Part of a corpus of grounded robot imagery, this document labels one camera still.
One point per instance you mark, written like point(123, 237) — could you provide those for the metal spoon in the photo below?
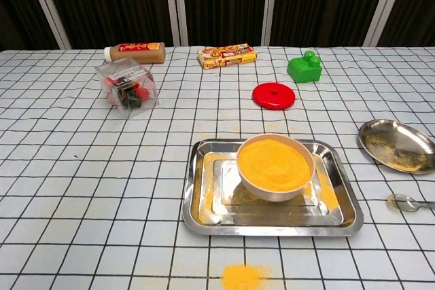
point(402, 202)

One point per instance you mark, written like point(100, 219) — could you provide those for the white bowl of yellow powder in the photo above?
point(272, 164)

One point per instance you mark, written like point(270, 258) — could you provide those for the rectangular steel tray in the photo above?
point(265, 222)

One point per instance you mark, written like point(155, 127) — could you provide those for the white grid-patterned tablecloth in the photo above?
point(68, 167)

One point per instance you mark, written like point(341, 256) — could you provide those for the red plastic disc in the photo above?
point(278, 98)

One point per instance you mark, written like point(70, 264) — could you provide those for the yellow curry box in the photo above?
point(226, 56)

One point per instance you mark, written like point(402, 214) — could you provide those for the clear box of coffee capsules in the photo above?
point(125, 89)

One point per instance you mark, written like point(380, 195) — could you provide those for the green toy building block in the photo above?
point(302, 71)

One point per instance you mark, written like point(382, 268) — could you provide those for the brown drink bottle red label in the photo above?
point(136, 53)

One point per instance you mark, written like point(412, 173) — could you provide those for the spilled yellow powder heap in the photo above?
point(241, 278)

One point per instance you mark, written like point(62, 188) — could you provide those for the oval steel plate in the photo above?
point(391, 140)

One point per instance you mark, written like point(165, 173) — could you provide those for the dark folding screen white frame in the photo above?
point(112, 4)

